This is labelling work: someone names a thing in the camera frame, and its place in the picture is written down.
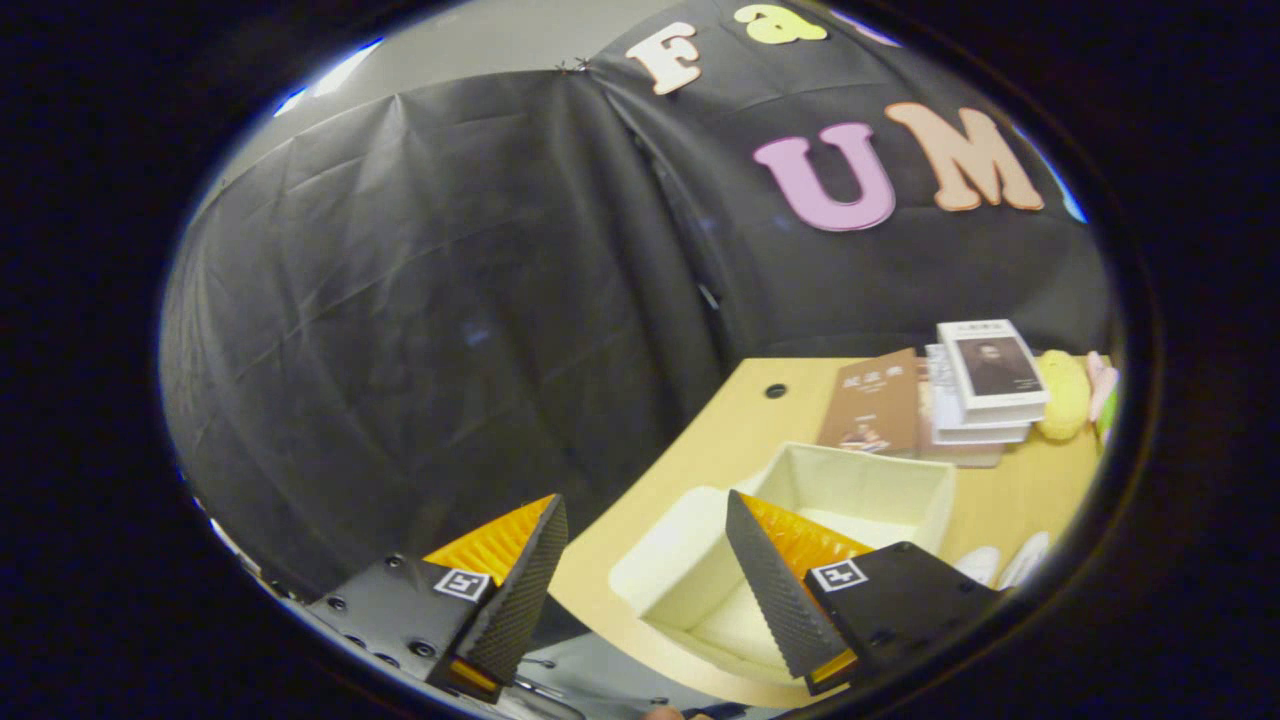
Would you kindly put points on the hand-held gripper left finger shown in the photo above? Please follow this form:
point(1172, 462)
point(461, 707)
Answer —
point(520, 600)

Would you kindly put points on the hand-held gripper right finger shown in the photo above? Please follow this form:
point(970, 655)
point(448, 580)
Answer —
point(775, 600)

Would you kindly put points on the foldable fabric storage box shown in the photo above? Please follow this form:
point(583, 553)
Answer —
point(860, 490)

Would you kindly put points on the white striped canvas shoe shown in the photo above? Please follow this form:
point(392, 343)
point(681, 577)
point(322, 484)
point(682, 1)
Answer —
point(977, 566)
point(1025, 560)

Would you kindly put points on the brown cover book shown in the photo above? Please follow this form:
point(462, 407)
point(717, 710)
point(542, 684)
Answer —
point(870, 400)

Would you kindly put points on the white patterned cover book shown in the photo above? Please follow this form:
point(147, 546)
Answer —
point(945, 400)

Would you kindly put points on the white portrait cover book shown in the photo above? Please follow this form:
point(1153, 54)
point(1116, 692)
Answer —
point(995, 365)

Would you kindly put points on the black backdrop cloth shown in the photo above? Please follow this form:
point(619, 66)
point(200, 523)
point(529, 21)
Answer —
point(400, 300)

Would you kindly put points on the yellow plush toy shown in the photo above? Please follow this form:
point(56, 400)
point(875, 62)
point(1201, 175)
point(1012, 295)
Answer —
point(1063, 395)

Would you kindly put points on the pink and green plush toy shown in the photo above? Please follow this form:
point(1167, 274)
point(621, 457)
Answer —
point(1103, 395)

